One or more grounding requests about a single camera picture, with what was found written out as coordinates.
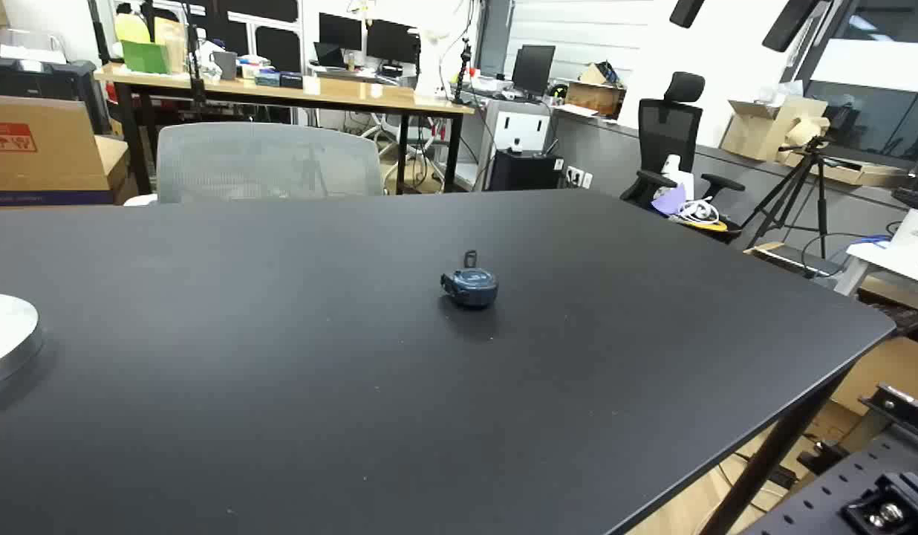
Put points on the blue Bosch measuring tape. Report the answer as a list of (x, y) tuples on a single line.
[(470, 287)]

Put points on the white cabinet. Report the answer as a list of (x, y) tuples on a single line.
[(520, 129)]

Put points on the black computer monitor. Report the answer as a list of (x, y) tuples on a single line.
[(341, 31), (532, 68), (391, 39)]

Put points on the wooden desk with black legs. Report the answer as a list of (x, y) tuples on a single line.
[(329, 93)]

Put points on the purple cloth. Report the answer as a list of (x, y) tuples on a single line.
[(666, 202)]

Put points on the small cardboard box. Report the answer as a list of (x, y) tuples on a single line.
[(596, 96)]

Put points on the grey mesh chair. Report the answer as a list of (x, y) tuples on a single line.
[(265, 165)]

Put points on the white plastic bottle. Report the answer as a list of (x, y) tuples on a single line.
[(682, 180)]

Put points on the black office chair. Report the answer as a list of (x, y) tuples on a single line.
[(670, 129)]

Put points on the open cardboard box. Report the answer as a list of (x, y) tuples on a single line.
[(771, 129)]

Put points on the black table leg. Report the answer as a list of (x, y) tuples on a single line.
[(771, 455)]

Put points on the green box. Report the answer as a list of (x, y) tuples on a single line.
[(147, 58)]

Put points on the large brown cardboard box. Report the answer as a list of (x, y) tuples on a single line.
[(44, 150)]

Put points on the black perforated breadboard plate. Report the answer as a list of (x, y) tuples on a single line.
[(832, 492)]

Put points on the white side table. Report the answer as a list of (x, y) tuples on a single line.
[(899, 258)]

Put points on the black camera tripod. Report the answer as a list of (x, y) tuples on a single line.
[(801, 183)]

